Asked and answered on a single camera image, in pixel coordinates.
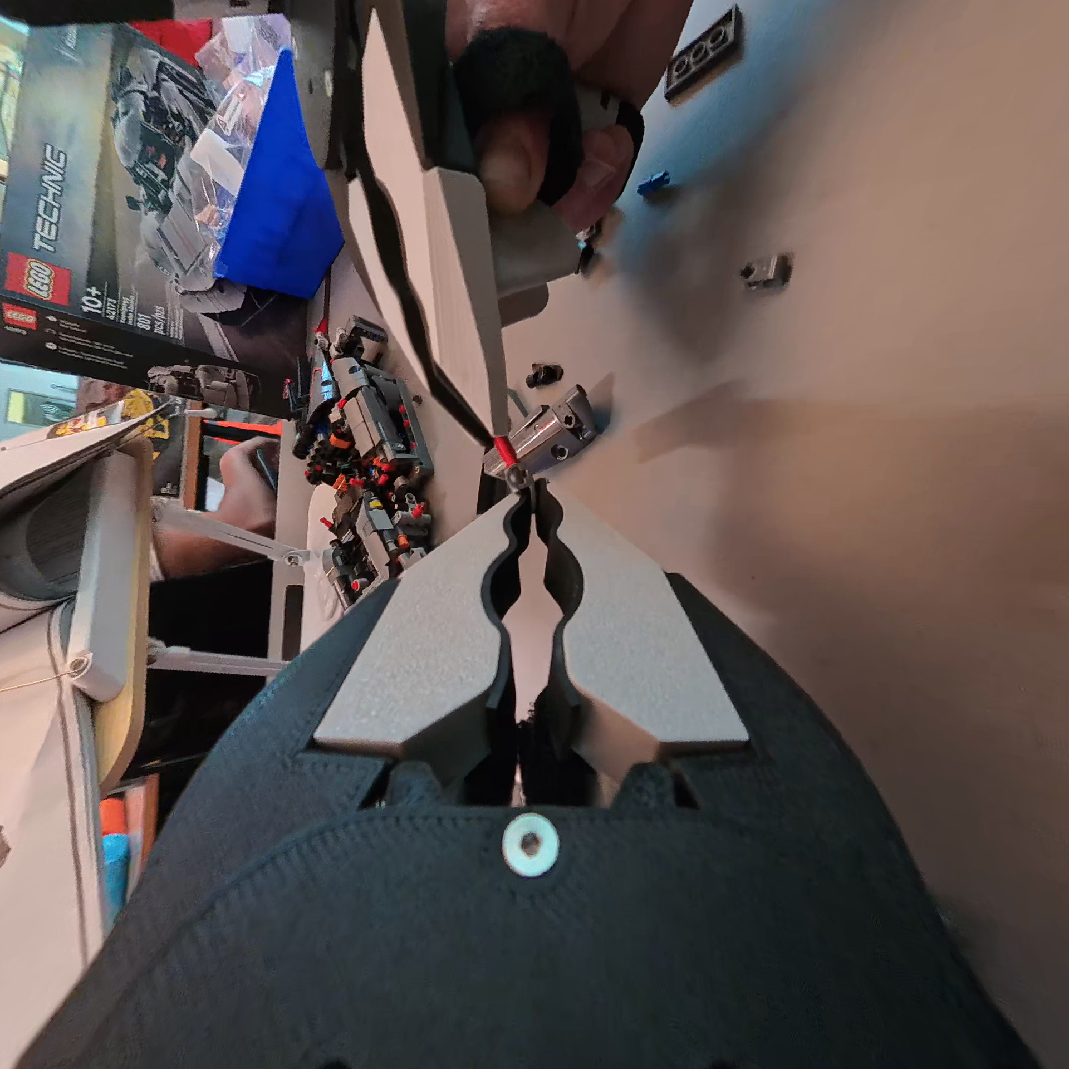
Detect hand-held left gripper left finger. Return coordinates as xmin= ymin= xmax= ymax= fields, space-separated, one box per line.
xmin=313 ymin=492 xmax=534 ymax=783

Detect person's right hand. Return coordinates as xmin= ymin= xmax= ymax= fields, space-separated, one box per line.
xmin=445 ymin=0 xmax=696 ymax=232

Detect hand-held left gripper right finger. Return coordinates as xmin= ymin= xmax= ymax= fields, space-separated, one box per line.
xmin=534 ymin=481 xmax=752 ymax=775

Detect grey lego car model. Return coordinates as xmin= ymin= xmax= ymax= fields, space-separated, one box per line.
xmin=286 ymin=314 xmax=436 ymax=612

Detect crumpled clear plastic bags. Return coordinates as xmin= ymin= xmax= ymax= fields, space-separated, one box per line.
xmin=187 ymin=12 xmax=295 ymax=245

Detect orange and blue object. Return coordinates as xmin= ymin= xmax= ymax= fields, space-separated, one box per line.
xmin=97 ymin=776 xmax=161 ymax=923

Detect black lego set box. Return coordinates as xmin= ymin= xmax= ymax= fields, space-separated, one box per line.
xmin=0 ymin=20 xmax=311 ymax=420

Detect lego instruction booklet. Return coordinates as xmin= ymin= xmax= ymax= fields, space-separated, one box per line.
xmin=0 ymin=400 xmax=180 ymax=1069

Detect dark grey holed lego plate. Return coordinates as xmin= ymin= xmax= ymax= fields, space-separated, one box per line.
xmin=662 ymin=3 xmax=745 ymax=104

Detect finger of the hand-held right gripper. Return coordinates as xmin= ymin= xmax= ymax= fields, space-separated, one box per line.
xmin=344 ymin=176 xmax=492 ymax=441
xmin=358 ymin=6 xmax=514 ymax=444

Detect white book stand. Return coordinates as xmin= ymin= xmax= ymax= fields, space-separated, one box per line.
xmin=64 ymin=434 xmax=311 ymax=794

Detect grey lego panel assembly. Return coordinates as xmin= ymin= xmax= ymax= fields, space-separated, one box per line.
xmin=502 ymin=383 xmax=599 ymax=487

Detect blue plastic bin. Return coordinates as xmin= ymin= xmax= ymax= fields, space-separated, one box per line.
xmin=212 ymin=45 xmax=347 ymax=301

